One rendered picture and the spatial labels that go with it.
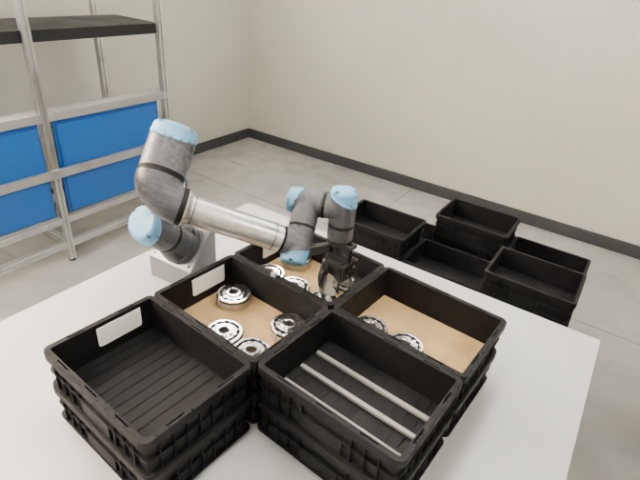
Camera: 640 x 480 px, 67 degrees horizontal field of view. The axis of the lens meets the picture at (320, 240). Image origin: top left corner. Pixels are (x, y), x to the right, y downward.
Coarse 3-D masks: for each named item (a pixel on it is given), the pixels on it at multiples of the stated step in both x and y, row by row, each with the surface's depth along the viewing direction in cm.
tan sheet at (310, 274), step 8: (280, 264) 170; (312, 264) 172; (320, 264) 172; (288, 272) 166; (296, 272) 166; (304, 272) 166; (312, 272) 167; (312, 280) 163; (312, 288) 159; (336, 296) 156
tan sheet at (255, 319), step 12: (204, 300) 149; (216, 300) 150; (252, 300) 151; (192, 312) 144; (204, 312) 144; (216, 312) 144; (228, 312) 145; (240, 312) 145; (252, 312) 146; (264, 312) 146; (276, 312) 147; (204, 324) 140; (240, 324) 141; (252, 324) 141; (264, 324) 142; (252, 336) 137; (264, 336) 137
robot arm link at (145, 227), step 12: (144, 204) 156; (132, 216) 155; (144, 216) 153; (156, 216) 152; (132, 228) 154; (144, 228) 152; (156, 228) 152; (168, 228) 157; (144, 240) 153; (156, 240) 154; (168, 240) 158
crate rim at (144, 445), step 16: (160, 304) 130; (208, 336) 121; (48, 352) 112; (64, 368) 108; (80, 384) 105; (224, 384) 108; (96, 400) 101; (208, 400) 104; (112, 416) 98; (176, 416) 99; (192, 416) 102; (128, 432) 95; (160, 432) 96; (144, 448) 94
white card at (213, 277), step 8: (208, 272) 147; (216, 272) 150; (224, 272) 153; (192, 280) 143; (200, 280) 145; (208, 280) 148; (216, 280) 151; (192, 288) 144; (200, 288) 147; (208, 288) 149
